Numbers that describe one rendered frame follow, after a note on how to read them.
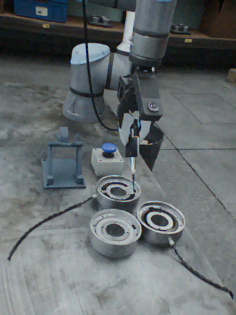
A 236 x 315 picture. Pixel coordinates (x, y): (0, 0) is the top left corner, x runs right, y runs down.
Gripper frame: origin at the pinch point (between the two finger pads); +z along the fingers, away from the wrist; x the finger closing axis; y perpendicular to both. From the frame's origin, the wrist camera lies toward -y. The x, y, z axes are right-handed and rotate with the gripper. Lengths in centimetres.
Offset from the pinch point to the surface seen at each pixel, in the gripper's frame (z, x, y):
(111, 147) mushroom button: 5.7, 2.6, 7.2
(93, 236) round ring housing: 9.8, 11.9, -20.3
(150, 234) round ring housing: 10.3, -0.2, -20.1
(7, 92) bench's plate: 13, 28, 58
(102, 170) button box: 11.2, 4.7, 4.8
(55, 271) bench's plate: 13.0, 19.1, -24.8
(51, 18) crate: 46, -15, 339
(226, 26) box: 36, -218, 347
